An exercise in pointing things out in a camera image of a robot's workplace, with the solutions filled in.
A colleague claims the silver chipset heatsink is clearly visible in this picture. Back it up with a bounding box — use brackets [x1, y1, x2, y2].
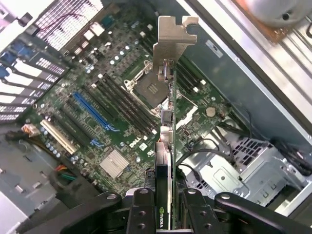
[99, 149, 130, 178]

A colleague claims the silver perforated drive cage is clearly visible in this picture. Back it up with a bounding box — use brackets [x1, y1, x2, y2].
[180, 136, 309, 209]

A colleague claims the white expansion slot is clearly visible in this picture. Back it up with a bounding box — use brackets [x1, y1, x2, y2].
[40, 119, 76, 155]

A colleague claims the blue expansion slot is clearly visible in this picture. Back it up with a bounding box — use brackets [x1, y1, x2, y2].
[73, 91, 110, 130]

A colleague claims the CPU socket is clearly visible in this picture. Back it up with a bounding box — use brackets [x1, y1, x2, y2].
[123, 58, 199, 117]

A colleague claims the white power connector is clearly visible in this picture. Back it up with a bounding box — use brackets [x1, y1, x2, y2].
[20, 123, 41, 137]

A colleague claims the open dark grey PC case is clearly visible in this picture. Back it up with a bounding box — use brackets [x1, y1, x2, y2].
[0, 0, 312, 234]

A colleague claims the green motherboard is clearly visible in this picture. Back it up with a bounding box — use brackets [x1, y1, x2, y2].
[33, 4, 236, 195]

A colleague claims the orange green wire bundle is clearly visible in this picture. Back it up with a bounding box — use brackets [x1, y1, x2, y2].
[52, 164, 78, 182]

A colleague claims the black wire bundle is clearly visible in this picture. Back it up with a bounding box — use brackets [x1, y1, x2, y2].
[269, 137, 312, 177]

